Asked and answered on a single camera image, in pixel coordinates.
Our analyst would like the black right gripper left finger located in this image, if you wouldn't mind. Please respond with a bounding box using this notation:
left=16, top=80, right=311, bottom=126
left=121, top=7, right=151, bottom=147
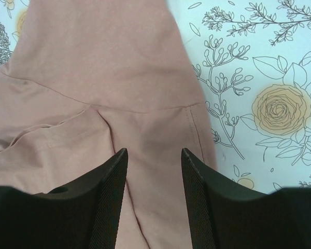
left=0, top=148, right=128, bottom=248

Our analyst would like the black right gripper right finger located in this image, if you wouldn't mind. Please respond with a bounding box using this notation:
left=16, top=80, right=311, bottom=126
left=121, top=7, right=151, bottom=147
left=181, top=148, right=311, bottom=248

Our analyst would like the pink t shirt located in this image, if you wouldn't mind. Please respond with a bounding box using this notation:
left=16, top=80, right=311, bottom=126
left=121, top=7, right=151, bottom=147
left=0, top=1, right=216, bottom=248

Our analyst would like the floral patterned table mat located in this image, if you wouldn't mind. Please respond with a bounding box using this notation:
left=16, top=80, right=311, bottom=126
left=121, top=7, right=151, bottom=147
left=0, top=0, right=311, bottom=189

